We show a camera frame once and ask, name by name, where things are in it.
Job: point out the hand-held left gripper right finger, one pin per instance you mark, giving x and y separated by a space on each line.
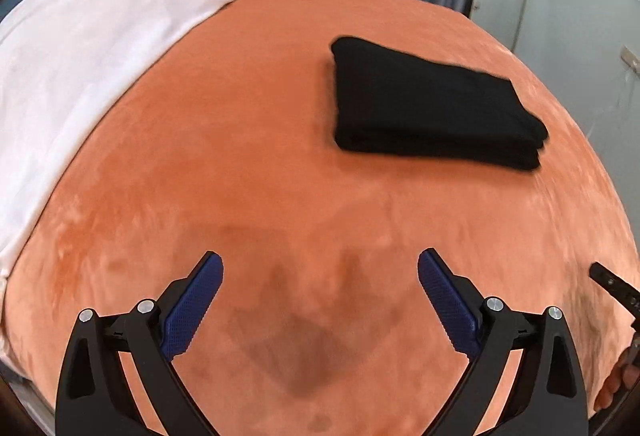
450 301

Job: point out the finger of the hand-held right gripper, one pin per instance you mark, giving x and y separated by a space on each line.
607 280

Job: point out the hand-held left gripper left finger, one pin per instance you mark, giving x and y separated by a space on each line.
195 306

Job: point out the black pants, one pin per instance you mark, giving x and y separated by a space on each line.
425 106

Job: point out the person's right hand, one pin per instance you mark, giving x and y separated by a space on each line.
611 388

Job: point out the orange blanket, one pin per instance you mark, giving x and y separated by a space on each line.
225 141

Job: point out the pale pink bed sheet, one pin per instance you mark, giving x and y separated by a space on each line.
75 66

